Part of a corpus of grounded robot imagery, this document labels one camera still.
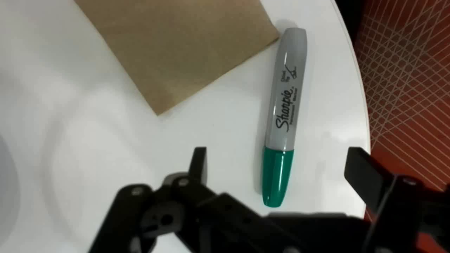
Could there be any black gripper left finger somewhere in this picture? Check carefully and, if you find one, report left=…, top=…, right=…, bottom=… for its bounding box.
left=188, top=144, right=210, bottom=188

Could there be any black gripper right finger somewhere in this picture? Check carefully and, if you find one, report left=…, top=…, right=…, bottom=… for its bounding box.
left=344, top=146, right=401, bottom=209

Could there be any green cap grey Sharpie marker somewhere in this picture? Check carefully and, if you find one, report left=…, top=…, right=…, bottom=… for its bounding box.
left=261, top=26, right=310, bottom=209

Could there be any orange patterned sofa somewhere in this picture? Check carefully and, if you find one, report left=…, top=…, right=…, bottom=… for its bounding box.
left=352, top=0, right=450, bottom=253

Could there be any small brown paper sheet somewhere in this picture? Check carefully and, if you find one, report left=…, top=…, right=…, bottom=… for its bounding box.
left=75, top=0, right=282, bottom=116

